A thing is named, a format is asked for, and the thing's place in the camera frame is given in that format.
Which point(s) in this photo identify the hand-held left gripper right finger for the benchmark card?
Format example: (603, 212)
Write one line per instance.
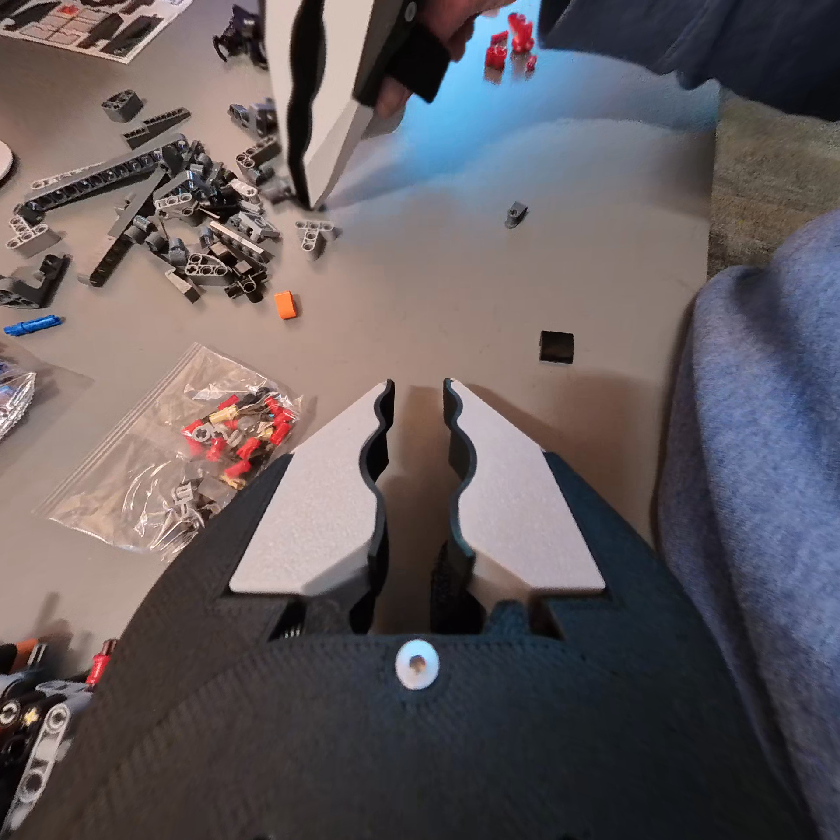
(525, 518)

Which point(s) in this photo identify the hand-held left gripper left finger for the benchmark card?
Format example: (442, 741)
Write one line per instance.
(308, 518)

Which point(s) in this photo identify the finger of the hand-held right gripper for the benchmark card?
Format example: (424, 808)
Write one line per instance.
(279, 52)
(348, 46)

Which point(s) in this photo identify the grey lego pin connector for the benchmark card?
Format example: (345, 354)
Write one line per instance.
(253, 118)

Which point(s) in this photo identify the pile of grey lego pieces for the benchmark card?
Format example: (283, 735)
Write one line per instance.
(190, 190)

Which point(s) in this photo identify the light grey T-shaped lego liftarm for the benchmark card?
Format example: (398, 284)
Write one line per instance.
(313, 235)

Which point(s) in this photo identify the person's right forearm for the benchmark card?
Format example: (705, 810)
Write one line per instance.
(689, 46)

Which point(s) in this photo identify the black lego subassembly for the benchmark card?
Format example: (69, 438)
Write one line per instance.
(239, 33)

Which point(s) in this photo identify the cluster of red lego pieces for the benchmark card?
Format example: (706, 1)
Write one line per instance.
(522, 36)

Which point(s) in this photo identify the dark grey lego wedge plate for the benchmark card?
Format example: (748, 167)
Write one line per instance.
(157, 126)

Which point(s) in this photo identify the black square lego tile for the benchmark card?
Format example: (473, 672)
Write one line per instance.
(556, 346)

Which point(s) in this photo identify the small grey lego clip piece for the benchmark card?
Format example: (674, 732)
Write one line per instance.
(516, 214)

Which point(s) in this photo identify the orange lego tile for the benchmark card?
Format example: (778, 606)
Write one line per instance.
(285, 305)

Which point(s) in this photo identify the blue lego pin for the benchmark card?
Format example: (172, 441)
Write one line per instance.
(33, 325)

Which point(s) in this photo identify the partly built lego vehicle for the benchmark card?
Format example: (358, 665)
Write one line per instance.
(39, 722)

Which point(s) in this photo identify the person's right hand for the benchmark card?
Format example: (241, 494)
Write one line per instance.
(459, 19)

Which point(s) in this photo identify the plastic bag of red pins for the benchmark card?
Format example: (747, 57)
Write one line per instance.
(216, 446)

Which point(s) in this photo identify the plastic bag of blue pins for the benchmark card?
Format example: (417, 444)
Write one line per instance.
(13, 400)

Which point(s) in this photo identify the grey block with pin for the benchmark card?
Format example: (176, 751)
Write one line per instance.
(33, 289)

